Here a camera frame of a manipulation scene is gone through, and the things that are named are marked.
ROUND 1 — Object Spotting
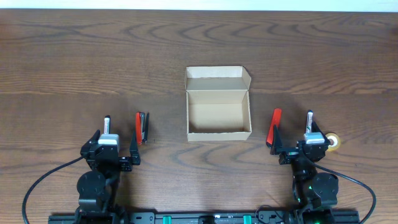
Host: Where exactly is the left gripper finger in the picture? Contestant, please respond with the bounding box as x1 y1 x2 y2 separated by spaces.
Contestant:
87 129 101 144
129 132 141 165

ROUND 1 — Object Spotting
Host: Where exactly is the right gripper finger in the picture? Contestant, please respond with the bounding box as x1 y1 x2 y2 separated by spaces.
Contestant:
270 124 282 155
312 121 323 134

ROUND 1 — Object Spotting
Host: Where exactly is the blue capped whiteboard marker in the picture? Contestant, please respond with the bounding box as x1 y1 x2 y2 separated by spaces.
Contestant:
305 110 313 134

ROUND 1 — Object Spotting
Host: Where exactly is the clear yellow tape roll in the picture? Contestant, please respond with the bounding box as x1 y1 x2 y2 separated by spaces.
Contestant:
326 133 341 152

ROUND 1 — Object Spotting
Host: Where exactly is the black capped marker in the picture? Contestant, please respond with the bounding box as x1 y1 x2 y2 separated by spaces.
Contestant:
104 115 111 134

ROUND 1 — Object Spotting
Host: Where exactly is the red box cutter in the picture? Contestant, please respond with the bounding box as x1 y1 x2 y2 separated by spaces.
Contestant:
266 108 282 148

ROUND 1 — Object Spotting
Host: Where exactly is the red black stapler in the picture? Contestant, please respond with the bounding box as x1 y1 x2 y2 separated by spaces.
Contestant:
136 112 149 144

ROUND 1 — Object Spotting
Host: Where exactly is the brown cardboard box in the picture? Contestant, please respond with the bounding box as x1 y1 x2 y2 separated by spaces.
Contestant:
185 66 252 142

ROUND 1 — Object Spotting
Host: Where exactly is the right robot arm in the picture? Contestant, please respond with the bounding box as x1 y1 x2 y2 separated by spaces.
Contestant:
267 123 339 223

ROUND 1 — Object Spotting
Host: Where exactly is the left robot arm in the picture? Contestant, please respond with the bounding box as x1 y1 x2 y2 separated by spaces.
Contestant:
74 130 141 224

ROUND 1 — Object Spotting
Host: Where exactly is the right black cable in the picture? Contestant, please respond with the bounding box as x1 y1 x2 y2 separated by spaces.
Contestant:
306 155 377 224

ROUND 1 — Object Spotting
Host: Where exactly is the black cable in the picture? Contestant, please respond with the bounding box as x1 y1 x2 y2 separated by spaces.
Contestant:
21 155 85 224
306 155 377 224

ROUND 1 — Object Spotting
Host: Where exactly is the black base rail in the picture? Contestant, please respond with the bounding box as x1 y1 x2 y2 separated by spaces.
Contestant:
48 210 360 224

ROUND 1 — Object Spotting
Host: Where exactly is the left black cable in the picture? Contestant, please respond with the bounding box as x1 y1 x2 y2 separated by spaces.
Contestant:
21 155 85 224

